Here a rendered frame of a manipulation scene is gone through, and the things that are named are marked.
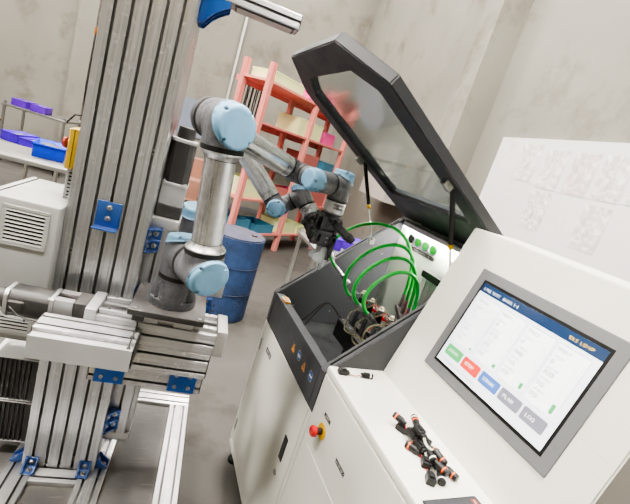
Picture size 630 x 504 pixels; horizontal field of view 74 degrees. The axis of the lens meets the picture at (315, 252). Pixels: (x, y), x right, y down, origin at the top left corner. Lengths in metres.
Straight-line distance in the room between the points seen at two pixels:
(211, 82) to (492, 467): 8.51
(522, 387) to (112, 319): 1.16
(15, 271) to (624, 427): 1.65
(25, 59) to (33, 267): 8.28
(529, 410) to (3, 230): 1.54
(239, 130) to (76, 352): 0.75
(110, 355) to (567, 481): 1.16
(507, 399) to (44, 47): 9.26
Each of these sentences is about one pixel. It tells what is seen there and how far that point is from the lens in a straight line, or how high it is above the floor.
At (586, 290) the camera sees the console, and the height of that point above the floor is 1.51.
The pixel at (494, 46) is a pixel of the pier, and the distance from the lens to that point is 4.60.
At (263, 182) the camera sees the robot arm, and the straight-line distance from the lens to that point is 1.71.
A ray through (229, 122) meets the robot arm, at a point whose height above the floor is 1.63.
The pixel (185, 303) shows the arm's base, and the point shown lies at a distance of 1.36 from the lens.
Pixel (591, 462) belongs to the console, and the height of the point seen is 1.20.
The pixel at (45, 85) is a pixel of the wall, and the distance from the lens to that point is 9.58.
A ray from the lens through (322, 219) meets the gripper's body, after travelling 1.44.
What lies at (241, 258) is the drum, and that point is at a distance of 3.53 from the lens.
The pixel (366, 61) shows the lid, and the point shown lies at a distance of 1.27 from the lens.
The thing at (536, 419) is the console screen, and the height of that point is 1.20.
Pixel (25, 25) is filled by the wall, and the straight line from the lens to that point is 9.75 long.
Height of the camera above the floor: 1.62
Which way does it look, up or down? 13 degrees down
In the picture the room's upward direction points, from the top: 18 degrees clockwise
